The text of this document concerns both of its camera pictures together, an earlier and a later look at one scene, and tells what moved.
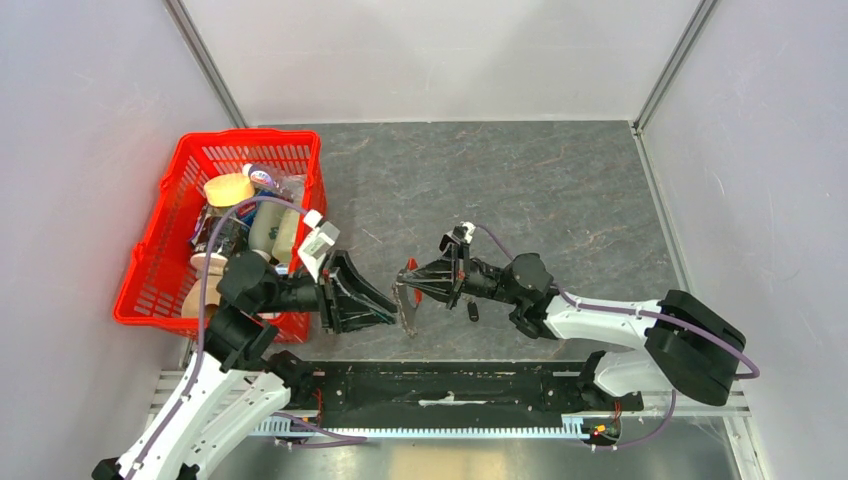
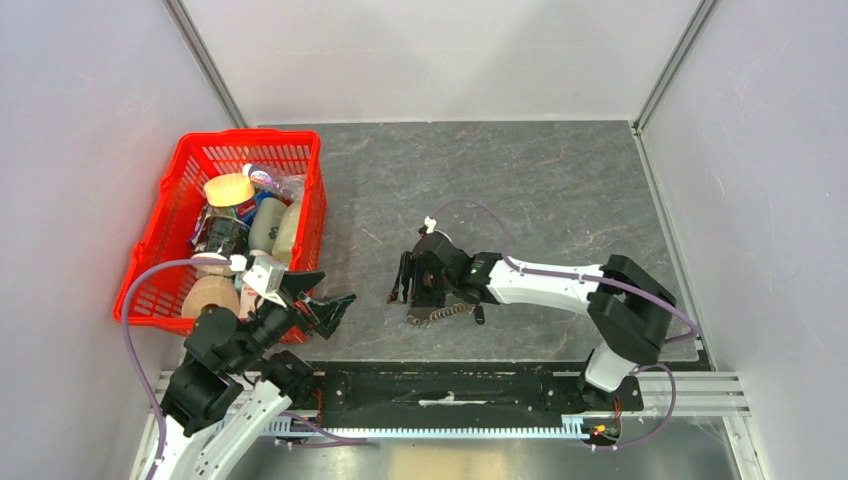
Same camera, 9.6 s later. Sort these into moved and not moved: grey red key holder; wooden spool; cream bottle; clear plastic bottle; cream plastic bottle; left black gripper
Moved: grey red key holder; left black gripper
Not moved: cream bottle; wooden spool; clear plastic bottle; cream plastic bottle
